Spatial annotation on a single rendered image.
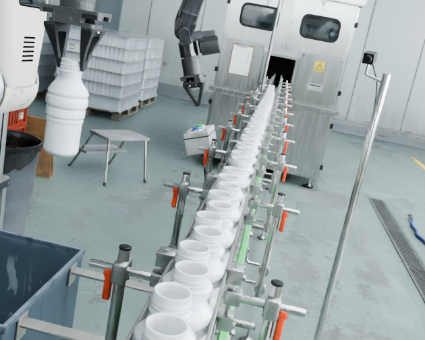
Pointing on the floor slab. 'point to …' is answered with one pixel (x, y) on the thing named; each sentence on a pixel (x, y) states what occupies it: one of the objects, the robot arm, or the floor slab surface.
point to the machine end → (288, 69)
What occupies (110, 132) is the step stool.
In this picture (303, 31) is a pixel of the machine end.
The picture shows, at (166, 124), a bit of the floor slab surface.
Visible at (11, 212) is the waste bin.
